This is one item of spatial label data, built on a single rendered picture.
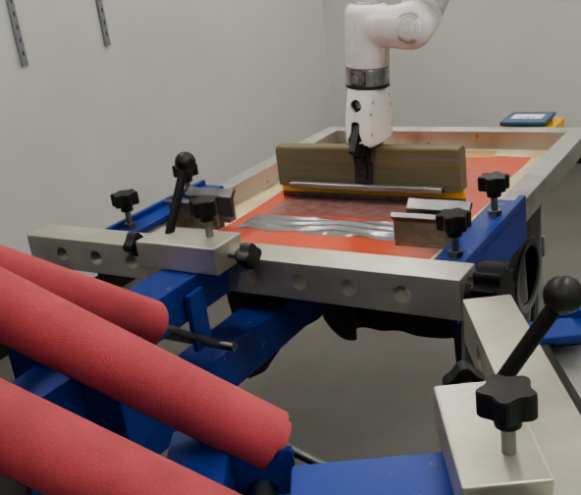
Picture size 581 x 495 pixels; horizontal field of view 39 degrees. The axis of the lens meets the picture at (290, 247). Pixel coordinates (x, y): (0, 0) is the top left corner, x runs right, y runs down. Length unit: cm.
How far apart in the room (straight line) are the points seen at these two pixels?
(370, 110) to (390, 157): 9
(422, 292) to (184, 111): 336
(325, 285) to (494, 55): 410
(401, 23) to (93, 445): 97
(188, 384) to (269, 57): 429
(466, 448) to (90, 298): 39
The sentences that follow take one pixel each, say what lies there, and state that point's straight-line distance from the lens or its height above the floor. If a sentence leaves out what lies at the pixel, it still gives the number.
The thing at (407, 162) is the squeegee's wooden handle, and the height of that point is 103.
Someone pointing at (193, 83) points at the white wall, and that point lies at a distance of 428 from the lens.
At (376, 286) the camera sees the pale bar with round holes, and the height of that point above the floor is 102.
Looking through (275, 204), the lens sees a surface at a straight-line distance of 152.
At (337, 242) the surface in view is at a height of 95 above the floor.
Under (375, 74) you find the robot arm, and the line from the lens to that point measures 139.
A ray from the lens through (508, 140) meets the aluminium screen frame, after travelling 173.
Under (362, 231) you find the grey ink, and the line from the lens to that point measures 132.
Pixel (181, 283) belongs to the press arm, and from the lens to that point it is 99.
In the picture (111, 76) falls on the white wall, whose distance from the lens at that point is 383.
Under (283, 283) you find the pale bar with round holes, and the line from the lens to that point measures 102.
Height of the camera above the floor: 141
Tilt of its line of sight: 20 degrees down
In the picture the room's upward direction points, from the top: 8 degrees counter-clockwise
